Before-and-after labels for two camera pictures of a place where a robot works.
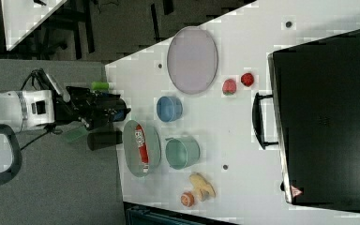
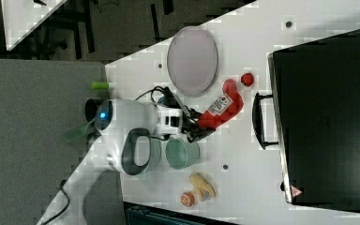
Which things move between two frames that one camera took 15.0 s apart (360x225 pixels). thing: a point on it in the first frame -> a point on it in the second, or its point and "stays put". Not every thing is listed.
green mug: x=182 y=152 stays put
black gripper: x=93 y=110 -> x=190 y=127
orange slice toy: x=187 y=199 stays put
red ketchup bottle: x=142 y=147 -> x=226 y=106
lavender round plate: x=192 y=60 stays put
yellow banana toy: x=202 y=187 stays put
